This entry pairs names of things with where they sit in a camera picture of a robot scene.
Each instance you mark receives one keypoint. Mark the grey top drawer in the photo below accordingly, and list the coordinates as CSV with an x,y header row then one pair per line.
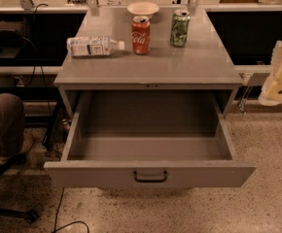
x,y
114,133

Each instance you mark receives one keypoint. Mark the grey metal drawer cabinet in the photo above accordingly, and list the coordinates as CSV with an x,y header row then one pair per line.
x,y
203,63

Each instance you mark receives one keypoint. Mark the green soda can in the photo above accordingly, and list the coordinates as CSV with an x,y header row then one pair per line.
x,y
179,28

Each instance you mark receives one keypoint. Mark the red cola can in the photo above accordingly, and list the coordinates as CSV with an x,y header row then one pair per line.
x,y
140,34

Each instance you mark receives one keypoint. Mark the white paper bowl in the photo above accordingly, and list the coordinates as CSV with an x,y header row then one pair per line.
x,y
146,9

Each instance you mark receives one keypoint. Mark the clear plastic water bottle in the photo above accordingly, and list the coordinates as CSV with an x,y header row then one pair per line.
x,y
93,46

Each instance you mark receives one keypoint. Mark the tan shoe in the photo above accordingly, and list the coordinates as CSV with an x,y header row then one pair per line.
x,y
16,145

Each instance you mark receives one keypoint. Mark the black top drawer handle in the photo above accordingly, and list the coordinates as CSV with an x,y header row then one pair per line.
x,y
150,178

